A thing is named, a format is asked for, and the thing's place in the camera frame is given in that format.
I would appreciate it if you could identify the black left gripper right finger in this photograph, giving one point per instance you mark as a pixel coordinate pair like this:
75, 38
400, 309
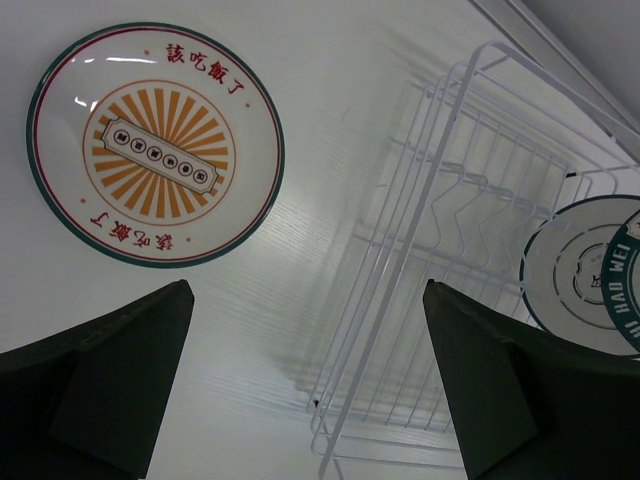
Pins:
526, 404

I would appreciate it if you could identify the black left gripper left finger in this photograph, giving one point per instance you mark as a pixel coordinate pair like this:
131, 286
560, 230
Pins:
88, 402

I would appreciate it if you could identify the white plate with dark rim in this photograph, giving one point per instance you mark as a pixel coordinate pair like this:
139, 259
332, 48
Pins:
560, 273

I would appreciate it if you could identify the green rimmed lettered plate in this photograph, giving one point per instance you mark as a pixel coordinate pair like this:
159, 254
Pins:
620, 280

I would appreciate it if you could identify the orange sunburst plate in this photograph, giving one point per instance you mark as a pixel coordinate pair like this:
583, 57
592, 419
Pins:
155, 144

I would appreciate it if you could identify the white wire dish rack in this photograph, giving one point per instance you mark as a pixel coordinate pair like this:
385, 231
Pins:
492, 151

